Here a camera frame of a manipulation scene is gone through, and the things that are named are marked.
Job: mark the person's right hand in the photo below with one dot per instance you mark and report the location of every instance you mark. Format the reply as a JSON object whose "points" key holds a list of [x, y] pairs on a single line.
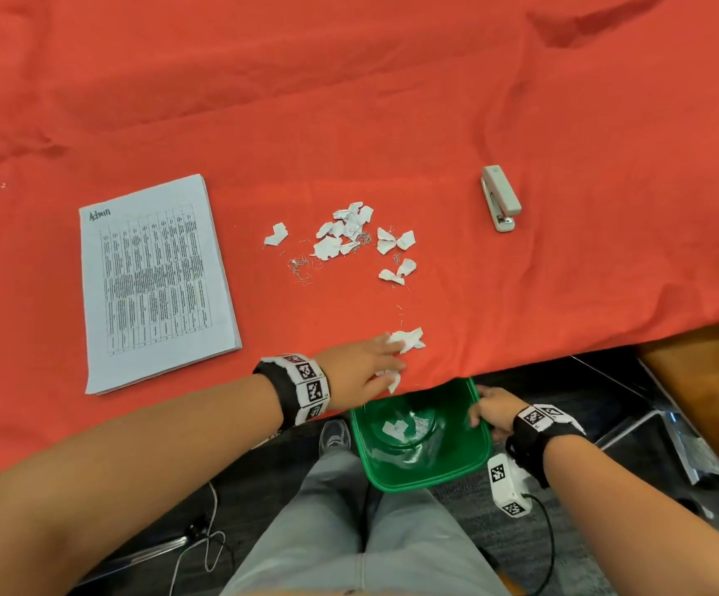
{"points": [[499, 409]]}

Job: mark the person's left hand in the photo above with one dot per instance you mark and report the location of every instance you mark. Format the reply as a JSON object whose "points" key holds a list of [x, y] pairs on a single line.
{"points": [[353, 375]]}

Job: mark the torn white paper scrap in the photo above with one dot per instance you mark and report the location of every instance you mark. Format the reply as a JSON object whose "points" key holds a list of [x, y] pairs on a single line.
{"points": [[410, 340], [393, 430], [392, 381]]}

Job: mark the green plastic bin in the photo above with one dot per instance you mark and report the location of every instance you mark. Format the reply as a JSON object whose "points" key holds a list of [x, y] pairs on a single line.
{"points": [[446, 465]]}

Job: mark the torn white paper scraps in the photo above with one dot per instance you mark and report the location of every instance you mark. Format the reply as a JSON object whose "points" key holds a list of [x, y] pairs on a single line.
{"points": [[328, 248]]}

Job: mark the stack of printed papers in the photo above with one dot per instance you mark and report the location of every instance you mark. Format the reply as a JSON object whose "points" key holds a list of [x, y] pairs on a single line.
{"points": [[161, 285]]}

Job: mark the white stapler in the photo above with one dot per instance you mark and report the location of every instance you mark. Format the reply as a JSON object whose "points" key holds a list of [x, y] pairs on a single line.
{"points": [[499, 195]]}

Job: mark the person's left forearm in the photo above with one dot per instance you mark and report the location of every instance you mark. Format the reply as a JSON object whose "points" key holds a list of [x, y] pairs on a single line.
{"points": [[117, 477]]}

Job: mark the person's right forearm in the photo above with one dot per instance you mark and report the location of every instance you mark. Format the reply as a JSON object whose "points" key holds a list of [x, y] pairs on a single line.
{"points": [[645, 521]]}

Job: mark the person's grey shoe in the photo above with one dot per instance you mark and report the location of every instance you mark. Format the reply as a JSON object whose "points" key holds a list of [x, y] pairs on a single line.
{"points": [[334, 435]]}

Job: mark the person's grey trousers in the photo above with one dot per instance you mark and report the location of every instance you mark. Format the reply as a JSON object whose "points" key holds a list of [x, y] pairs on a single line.
{"points": [[334, 527]]}

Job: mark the black marker wristband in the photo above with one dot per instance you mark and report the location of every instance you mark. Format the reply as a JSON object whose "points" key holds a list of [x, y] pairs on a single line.
{"points": [[285, 391], [539, 446]]}

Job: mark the scattered metal staples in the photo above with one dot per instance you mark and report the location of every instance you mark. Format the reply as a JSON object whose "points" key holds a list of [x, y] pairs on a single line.
{"points": [[300, 266]]}

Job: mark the red tablecloth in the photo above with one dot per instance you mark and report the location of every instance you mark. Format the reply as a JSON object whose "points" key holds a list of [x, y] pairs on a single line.
{"points": [[334, 86]]}

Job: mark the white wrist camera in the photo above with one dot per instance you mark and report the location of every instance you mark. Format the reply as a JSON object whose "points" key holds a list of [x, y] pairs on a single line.
{"points": [[505, 484]]}

